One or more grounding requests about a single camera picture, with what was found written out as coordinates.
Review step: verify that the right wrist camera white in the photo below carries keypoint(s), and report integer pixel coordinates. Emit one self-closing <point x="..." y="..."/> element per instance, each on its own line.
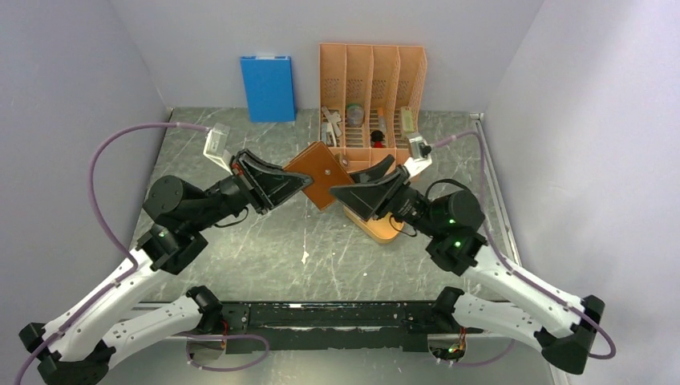
<point x="419" y="155"/>

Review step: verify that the grey round tin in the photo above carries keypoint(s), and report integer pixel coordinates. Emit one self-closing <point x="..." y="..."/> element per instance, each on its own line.
<point x="355" y="114"/>

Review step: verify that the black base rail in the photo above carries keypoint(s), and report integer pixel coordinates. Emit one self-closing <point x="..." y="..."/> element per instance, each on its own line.
<point x="410" y="326"/>

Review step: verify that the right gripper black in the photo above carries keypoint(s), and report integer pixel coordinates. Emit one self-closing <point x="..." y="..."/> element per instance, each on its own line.
<point x="369" y="199"/>

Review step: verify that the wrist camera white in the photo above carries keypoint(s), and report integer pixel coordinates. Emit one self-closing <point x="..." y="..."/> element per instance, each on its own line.
<point x="215" y="146"/>
<point x="419" y="155"/>

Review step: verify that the yellow oval tray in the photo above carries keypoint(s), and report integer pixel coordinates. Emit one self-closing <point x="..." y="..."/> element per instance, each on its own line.
<point x="382" y="231"/>

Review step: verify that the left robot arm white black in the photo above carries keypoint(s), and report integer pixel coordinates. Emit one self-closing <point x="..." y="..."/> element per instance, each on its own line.
<point x="83" y="344"/>

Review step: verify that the blue box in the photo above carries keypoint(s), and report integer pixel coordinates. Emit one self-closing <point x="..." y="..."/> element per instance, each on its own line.
<point x="268" y="83"/>

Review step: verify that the black red small object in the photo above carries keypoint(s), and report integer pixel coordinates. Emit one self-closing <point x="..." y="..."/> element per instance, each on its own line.
<point x="377" y="139"/>

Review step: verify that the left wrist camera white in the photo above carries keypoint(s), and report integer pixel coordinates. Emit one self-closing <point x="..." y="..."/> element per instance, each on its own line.
<point x="215" y="146"/>

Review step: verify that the green eraser block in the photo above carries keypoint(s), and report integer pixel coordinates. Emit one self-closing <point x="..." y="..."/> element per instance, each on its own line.
<point x="407" y="121"/>

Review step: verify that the orange glue stick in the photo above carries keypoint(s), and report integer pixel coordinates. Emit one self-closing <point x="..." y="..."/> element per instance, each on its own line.
<point x="382" y="124"/>

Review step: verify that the orange desk organizer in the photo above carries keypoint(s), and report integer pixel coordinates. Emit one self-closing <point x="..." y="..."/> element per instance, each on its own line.
<point x="387" y="76"/>

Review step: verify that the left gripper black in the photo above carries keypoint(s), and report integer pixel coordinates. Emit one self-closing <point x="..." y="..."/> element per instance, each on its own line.
<point x="262" y="188"/>

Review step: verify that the brown leather card holder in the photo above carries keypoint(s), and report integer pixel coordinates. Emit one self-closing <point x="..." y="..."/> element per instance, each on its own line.
<point x="326" y="172"/>

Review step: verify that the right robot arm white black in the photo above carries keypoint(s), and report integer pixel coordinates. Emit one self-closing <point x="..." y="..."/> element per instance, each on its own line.
<point x="561" y="326"/>

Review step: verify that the grey metal clips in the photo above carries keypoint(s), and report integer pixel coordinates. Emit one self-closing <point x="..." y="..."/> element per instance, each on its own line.
<point x="331" y="126"/>

